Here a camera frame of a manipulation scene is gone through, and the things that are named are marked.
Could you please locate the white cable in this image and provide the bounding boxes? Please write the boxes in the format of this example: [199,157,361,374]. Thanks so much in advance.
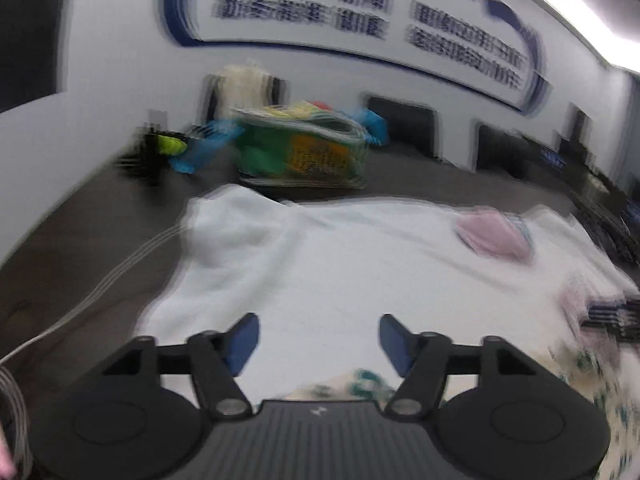
[0,221,189,476]

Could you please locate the white terry towel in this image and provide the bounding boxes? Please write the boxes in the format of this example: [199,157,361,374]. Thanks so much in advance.
[136,185,636,403]

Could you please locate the pink garment blue trim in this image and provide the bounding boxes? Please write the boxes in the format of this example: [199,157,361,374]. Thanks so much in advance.
[454,209,535,263]

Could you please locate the pink floral garment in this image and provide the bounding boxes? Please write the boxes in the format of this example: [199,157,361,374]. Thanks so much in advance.
[558,280,639,368]

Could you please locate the green zipper bag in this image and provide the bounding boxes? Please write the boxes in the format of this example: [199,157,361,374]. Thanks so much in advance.
[169,102,388,191]

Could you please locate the black office chair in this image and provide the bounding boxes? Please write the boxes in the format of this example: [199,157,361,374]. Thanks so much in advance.
[474,122,540,182]
[363,94,440,160]

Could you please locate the black wall screen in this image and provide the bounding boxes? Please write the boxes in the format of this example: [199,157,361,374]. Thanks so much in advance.
[1,0,68,112]

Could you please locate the cream cloth on chair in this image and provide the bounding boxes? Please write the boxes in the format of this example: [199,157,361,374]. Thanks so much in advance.
[216,64,272,119]

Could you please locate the yellow-green object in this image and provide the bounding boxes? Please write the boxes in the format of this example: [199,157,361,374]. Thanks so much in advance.
[156,132,189,157]

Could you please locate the black walkie-talkie charger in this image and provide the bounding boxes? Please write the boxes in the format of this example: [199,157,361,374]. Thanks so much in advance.
[115,110,169,190]

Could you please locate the cream green-flower garment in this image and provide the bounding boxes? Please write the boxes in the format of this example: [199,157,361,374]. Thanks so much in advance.
[287,336,639,479]

